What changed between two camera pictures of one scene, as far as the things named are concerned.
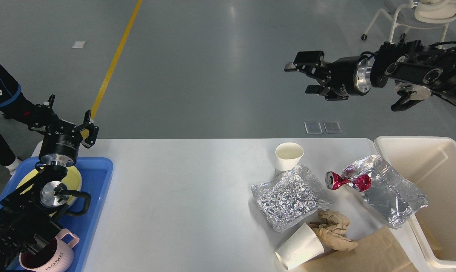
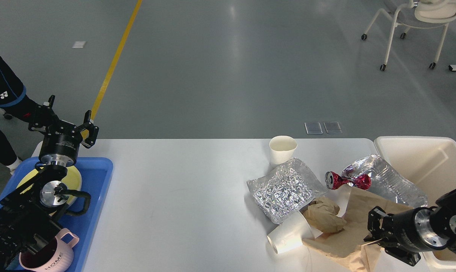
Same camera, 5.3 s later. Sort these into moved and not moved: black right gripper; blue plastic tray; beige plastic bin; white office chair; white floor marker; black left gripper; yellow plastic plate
Moved: black right gripper
Not moved: beige plastic bin; white office chair; yellow plastic plate; blue plastic tray; black left gripper; white floor marker
